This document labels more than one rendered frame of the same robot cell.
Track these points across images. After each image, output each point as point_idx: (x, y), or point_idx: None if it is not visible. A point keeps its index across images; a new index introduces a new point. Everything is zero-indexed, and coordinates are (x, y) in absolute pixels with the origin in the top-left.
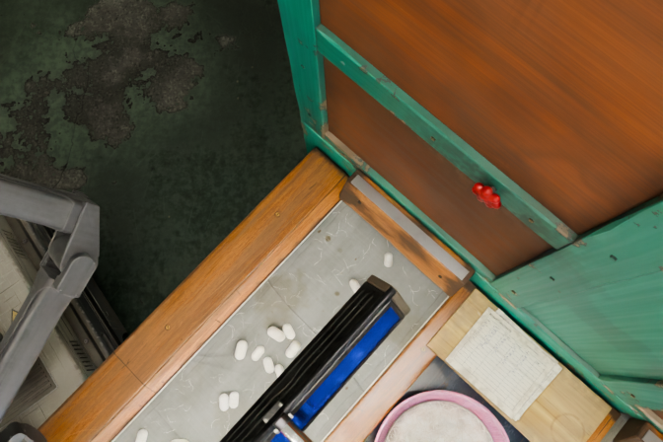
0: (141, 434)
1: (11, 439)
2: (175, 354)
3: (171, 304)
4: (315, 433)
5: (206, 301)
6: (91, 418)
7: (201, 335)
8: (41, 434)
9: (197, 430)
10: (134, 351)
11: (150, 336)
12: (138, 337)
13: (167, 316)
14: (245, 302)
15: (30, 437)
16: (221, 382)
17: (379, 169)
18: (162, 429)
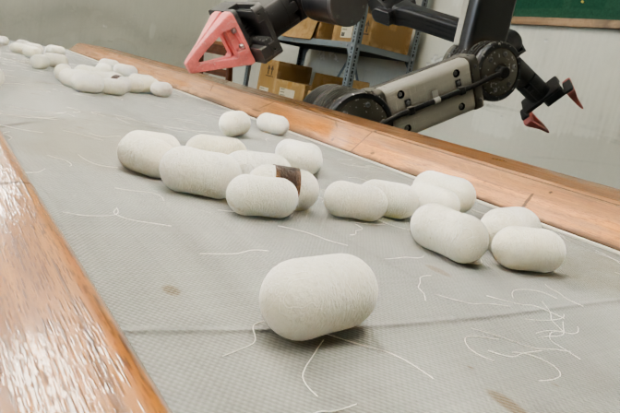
0: (281, 116)
1: None
2: (435, 150)
3: (556, 172)
4: (52, 185)
5: (586, 187)
6: (330, 113)
7: (481, 180)
8: (341, 23)
9: (247, 145)
10: (442, 142)
11: (474, 151)
12: (470, 148)
13: (525, 165)
14: (605, 246)
15: None
16: (350, 177)
17: None
18: (274, 139)
